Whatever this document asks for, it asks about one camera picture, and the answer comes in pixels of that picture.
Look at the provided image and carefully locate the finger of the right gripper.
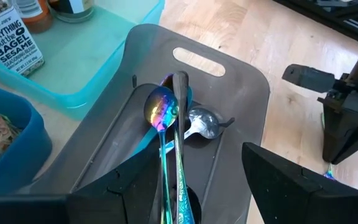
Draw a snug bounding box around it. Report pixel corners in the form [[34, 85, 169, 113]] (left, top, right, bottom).
[[282, 63, 336, 93], [323, 107, 358, 165]]

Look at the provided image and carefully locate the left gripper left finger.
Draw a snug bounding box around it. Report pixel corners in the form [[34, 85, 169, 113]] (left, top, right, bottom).
[[68, 143, 162, 224]]

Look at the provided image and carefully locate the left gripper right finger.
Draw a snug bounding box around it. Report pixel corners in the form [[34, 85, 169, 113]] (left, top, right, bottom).
[[240, 142, 320, 224]]

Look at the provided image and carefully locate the iridescent purple spoon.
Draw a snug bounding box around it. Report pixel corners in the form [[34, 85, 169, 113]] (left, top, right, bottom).
[[144, 86, 180, 224], [323, 162, 336, 181]]

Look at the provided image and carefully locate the black spoon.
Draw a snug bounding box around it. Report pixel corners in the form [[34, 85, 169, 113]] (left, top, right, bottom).
[[170, 185, 202, 224]]

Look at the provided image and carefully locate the tan-lidded white-label jar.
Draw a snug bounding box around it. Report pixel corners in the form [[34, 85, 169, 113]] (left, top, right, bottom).
[[47, 0, 95, 24]]

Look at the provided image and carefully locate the bagel sesame seasoning jar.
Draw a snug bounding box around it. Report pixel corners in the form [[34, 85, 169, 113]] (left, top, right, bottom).
[[0, 0, 45, 78]]

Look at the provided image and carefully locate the orange spice jar black lid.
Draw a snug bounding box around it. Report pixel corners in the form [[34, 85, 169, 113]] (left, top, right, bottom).
[[13, 0, 54, 34]]

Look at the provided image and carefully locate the blue plastic bin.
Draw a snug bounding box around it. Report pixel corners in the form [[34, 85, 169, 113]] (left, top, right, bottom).
[[0, 81, 53, 196]]

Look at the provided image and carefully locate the gray translucent plastic bin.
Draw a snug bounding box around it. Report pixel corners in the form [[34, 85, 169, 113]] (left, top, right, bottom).
[[17, 23, 270, 224]]

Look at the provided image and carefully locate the teal plastic bin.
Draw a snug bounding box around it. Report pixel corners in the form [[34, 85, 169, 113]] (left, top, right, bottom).
[[0, 0, 166, 121]]

